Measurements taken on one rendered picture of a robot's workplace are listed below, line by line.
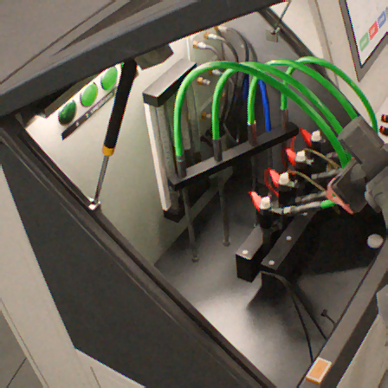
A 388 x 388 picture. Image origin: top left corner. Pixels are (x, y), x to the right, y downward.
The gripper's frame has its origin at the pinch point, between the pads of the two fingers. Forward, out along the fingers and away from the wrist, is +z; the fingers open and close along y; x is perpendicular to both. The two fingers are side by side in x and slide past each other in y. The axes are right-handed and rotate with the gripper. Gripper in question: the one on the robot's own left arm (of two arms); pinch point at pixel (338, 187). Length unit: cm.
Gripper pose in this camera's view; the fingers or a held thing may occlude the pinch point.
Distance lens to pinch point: 122.9
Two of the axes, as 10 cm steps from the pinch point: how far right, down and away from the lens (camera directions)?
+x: 6.7, 7.3, 1.0
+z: -2.9, 1.4, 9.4
